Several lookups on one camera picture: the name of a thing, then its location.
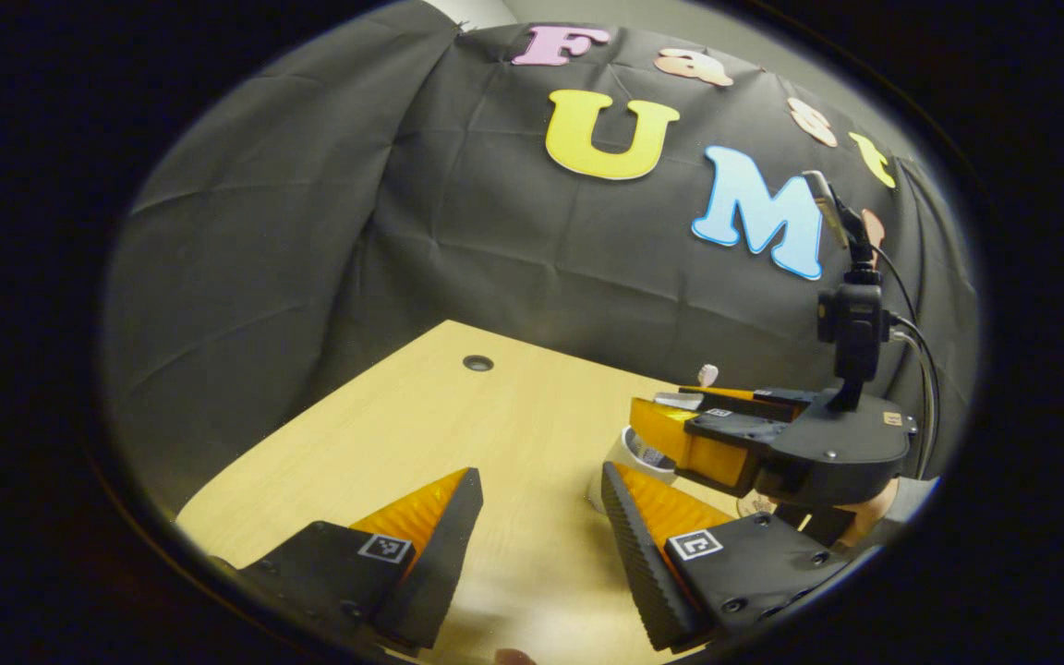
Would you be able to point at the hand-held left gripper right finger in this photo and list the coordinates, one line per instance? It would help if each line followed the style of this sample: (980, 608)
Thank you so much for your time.
(652, 582)

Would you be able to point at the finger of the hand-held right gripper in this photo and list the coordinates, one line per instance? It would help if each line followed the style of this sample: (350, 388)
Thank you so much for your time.
(772, 400)
(726, 429)

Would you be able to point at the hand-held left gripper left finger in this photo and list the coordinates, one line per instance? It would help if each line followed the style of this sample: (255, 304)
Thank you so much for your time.
(430, 573)

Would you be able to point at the white toothbrush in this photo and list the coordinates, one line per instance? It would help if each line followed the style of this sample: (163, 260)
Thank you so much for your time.
(707, 374)

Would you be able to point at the round cork coaster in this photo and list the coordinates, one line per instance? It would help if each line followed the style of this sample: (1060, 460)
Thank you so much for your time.
(754, 506)

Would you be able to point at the light wooden desktop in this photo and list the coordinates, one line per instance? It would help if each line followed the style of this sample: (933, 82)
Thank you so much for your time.
(458, 434)

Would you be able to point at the black backdrop cloth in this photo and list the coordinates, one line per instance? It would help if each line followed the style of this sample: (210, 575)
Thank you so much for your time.
(310, 231)

